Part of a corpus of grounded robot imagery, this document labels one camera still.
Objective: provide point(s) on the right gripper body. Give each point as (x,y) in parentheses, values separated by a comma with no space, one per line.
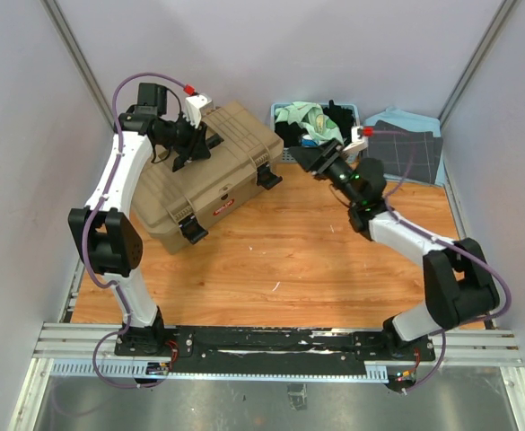
(337,171)

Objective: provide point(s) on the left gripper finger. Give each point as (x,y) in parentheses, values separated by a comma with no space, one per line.
(200,149)
(180,161)

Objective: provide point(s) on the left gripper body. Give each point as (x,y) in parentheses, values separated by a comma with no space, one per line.
(180,136)

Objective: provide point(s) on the tan plastic tool box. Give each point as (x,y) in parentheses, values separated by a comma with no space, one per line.
(178,208)

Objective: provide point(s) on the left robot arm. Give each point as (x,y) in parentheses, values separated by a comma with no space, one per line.
(109,246)

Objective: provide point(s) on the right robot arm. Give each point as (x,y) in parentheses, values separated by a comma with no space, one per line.
(459,286)

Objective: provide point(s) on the blue plastic basket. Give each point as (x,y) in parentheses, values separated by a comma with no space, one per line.
(286,157)

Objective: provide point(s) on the black cloth in basket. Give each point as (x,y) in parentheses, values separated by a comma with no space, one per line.
(343,117)

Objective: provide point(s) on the green patterned cloth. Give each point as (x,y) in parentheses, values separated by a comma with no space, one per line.
(303,120)

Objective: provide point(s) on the grey checked folded cloth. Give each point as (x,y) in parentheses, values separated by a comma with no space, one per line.
(395,147)

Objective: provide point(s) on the light blue folded cloth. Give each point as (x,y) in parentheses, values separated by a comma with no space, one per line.
(414,123)

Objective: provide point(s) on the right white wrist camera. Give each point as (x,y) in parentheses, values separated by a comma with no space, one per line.
(358,142)

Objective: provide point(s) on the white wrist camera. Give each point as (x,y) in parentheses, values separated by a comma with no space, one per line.
(195,107)
(358,142)

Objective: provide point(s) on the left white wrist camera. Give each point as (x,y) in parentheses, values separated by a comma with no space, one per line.
(195,107)

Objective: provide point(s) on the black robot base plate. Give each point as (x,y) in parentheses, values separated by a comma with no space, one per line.
(263,352)

